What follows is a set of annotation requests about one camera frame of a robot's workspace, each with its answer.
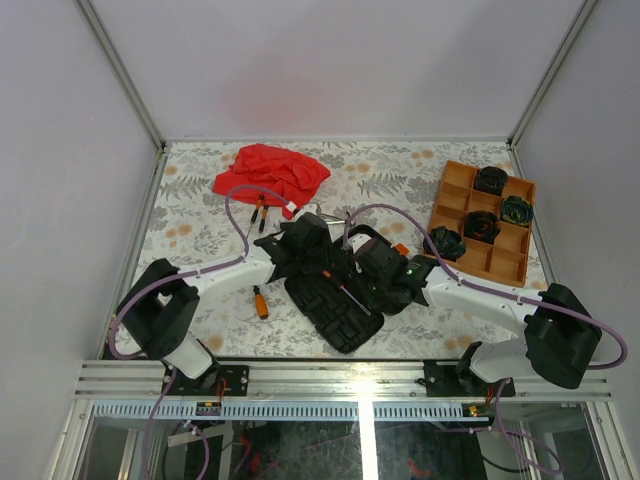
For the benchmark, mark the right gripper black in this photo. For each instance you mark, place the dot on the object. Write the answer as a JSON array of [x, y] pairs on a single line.
[[377, 300]]

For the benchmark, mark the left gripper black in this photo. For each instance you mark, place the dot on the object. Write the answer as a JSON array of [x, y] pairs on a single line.
[[326, 258]]

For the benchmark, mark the black plastic tool case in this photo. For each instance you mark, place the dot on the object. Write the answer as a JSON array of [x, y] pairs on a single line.
[[347, 301]]

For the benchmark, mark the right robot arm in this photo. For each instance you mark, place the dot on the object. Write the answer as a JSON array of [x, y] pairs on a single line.
[[552, 337]]

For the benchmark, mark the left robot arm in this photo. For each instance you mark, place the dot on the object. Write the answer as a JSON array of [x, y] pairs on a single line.
[[158, 310]]

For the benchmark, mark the steel claw hammer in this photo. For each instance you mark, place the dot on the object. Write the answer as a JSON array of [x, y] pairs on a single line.
[[335, 224]]

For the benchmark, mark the small orange black screwdriver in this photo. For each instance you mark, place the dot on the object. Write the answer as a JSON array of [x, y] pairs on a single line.
[[257, 209]]

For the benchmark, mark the dark floral rolled cloth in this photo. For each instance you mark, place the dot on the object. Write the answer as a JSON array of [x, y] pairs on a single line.
[[448, 243]]

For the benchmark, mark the red crumpled cloth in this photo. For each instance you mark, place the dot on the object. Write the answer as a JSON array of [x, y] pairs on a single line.
[[294, 176]]

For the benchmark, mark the black orange rolled cloth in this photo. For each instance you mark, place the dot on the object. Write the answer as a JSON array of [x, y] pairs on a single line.
[[482, 226]]

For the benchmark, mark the wooden compartment tray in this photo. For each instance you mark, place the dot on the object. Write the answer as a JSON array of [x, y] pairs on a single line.
[[506, 260]]

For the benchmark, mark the blue green rolled cloth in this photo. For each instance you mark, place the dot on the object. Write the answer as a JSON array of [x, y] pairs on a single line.
[[517, 211]]

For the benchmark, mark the dark rolled cloth top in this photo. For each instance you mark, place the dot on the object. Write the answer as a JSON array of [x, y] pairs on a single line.
[[491, 180]]

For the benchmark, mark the orange handled tool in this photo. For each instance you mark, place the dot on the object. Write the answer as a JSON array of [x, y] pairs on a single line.
[[261, 306]]

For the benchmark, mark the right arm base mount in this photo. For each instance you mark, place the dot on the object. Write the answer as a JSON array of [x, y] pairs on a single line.
[[443, 379]]

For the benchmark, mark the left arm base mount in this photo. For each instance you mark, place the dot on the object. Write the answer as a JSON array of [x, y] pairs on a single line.
[[219, 381]]

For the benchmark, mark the aluminium front rail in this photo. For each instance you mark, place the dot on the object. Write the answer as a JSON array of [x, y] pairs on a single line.
[[322, 380]]

